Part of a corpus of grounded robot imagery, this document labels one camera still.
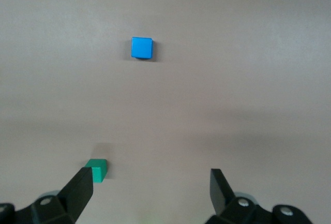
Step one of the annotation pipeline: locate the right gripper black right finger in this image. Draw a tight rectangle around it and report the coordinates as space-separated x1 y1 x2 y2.
205 168 313 224

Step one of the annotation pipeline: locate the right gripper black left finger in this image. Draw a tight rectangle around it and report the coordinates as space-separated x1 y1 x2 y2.
0 167 94 224

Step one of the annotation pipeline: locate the blue cube block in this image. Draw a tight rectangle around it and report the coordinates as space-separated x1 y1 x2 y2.
130 36 154 61

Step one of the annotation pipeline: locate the green cube block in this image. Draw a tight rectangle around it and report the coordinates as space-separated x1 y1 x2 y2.
84 158 108 184

